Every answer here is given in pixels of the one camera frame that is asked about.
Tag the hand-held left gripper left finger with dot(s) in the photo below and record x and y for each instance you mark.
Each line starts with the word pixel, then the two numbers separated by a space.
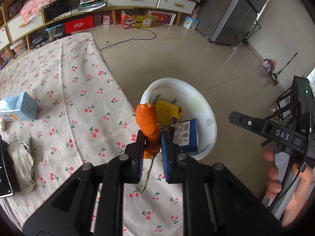
pixel 136 162

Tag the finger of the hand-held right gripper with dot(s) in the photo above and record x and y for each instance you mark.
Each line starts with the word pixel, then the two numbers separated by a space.
pixel 248 124

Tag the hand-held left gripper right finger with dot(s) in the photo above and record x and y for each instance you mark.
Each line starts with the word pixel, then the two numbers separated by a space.
pixel 167 167

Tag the blue tissue box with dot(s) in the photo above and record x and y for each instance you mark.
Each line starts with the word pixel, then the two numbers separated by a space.
pixel 190 142

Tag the orange carrot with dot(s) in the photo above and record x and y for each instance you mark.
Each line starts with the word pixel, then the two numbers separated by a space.
pixel 147 120

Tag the yellow packet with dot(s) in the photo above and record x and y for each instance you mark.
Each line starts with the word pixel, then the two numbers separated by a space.
pixel 166 108

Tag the white bin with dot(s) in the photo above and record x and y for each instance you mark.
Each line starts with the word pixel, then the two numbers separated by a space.
pixel 172 88

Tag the person's right hand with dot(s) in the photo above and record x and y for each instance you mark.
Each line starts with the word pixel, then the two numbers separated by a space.
pixel 273 184

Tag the black tripod stand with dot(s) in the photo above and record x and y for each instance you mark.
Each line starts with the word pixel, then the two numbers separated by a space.
pixel 283 68

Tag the grey refrigerator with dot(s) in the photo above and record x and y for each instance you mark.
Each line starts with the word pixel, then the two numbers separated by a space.
pixel 228 17

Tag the white printed wrapper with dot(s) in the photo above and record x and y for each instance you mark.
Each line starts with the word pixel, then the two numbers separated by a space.
pixel 22 167

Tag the small light blue box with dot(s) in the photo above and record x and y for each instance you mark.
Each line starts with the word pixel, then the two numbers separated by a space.
pixel 190 22

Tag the light blue carton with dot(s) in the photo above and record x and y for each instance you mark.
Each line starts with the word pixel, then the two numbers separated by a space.
pixel 22 103

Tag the black tray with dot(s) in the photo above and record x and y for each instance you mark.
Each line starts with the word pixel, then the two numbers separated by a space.
pixel 5 172

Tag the flat red gift box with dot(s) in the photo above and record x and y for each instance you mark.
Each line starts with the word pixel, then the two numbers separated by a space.
pixel 163 18

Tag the colourful snack carton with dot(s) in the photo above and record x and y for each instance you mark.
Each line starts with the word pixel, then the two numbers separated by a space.
pixel 135 19

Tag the white dotted box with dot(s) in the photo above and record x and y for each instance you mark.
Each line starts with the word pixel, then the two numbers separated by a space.
pixel 107 19

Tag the blue storage box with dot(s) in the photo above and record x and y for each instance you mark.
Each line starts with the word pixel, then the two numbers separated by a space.
pixel 56 30

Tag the green packet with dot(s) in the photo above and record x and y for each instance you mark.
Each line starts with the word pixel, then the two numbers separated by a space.
pixel 91 5

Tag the black set-top box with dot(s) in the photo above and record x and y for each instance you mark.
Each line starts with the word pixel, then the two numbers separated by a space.
pixel 57 8

